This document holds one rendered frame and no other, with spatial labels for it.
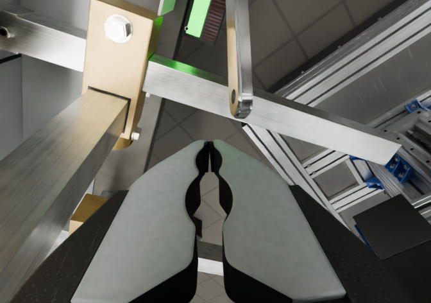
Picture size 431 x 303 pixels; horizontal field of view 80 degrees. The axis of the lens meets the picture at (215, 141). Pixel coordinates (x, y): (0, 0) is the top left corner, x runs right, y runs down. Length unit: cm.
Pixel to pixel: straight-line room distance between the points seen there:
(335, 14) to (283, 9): 20
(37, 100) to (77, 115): 35
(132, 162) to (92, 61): 24
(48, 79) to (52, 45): 26
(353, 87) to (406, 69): 18
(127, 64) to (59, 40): 6
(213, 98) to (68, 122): 13
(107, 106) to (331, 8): 101
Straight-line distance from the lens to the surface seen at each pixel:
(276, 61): 112
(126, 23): 23
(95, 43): 25
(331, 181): 121
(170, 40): 37
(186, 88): 25
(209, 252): 42
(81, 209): 38
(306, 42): 114
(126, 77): 25
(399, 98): 113
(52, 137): 19
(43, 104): 56
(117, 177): 48
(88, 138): 19
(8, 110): 55
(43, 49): 28
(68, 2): 49
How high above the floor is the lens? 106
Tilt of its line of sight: 60 degrees down
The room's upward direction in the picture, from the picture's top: 177 degrees clockwise
